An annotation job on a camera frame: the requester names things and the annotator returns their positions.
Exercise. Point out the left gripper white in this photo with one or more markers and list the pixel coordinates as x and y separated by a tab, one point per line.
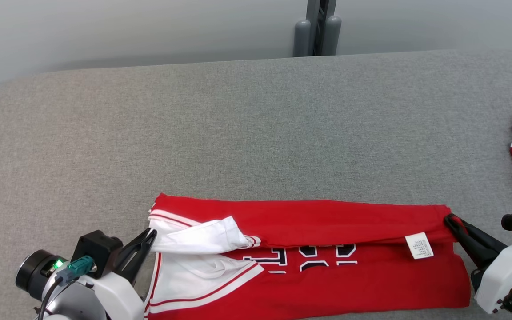
118	298

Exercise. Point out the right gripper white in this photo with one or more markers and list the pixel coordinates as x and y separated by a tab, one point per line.
500	280

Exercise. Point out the red jersey shirt white sleeves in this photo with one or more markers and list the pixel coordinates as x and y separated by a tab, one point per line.
327	218

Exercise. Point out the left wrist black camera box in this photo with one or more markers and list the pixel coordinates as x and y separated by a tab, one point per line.
98	249

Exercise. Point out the grey partition post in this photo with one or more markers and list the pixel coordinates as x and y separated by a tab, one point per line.
311	18

